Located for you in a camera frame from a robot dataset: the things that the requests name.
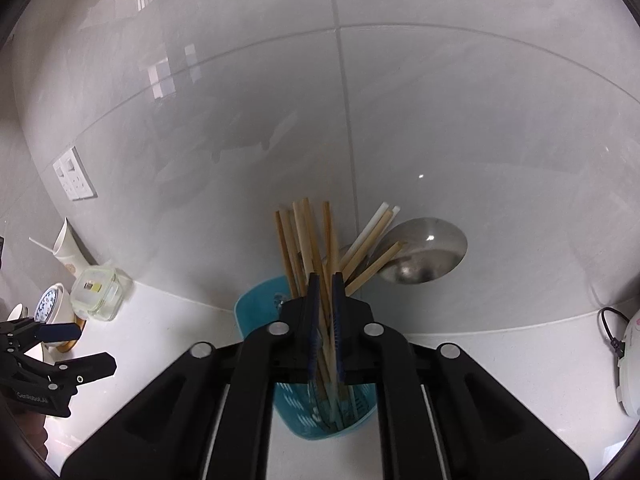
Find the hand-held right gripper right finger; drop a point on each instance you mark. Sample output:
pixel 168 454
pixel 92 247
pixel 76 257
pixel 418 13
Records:
pixel 338 310

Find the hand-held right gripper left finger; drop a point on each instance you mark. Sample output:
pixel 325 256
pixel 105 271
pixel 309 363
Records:
pixel 314 310

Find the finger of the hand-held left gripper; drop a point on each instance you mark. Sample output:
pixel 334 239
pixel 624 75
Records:
pixel 62 332
pixel 90 367

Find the blue plastic utensil basket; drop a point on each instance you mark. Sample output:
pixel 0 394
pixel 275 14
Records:
pixel 255 310

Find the wooden chopstick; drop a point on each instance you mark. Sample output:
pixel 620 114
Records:
pixel 315 245
pixel 380 260
pixel 370 240
pixel 328 240
pixel 294 250
pixel 285 250
pixel 306 245

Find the person's left hand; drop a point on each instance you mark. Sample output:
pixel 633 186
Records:
pixel 32 435

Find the wooden coaster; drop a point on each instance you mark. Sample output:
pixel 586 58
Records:
pixel 67 345

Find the blue patterned white bowl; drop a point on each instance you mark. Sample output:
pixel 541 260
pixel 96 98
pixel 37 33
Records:
pixel 47 302

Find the plain white bowl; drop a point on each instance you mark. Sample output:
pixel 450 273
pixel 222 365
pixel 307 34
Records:
pixel 17 311

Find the glass food container with lid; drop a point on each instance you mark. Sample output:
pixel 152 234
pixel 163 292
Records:
pixel 97 292

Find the white paper cup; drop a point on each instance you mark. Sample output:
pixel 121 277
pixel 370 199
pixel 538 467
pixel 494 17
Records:
pixel 70 250

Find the white chopstick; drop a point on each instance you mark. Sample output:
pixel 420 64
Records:
pixel 393 213
pixel 370 227

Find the white drinking straw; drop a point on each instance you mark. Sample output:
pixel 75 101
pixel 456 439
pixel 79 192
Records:
pixel 42 246

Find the large metal spoon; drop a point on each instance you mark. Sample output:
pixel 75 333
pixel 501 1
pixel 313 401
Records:
pixel 430 250

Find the white appliance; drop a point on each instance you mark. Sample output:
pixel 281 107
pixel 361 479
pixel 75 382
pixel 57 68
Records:
pixel 631 360

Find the white wall socket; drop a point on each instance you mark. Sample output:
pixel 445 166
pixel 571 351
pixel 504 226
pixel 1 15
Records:
pixel 80 170
pixel 65 182

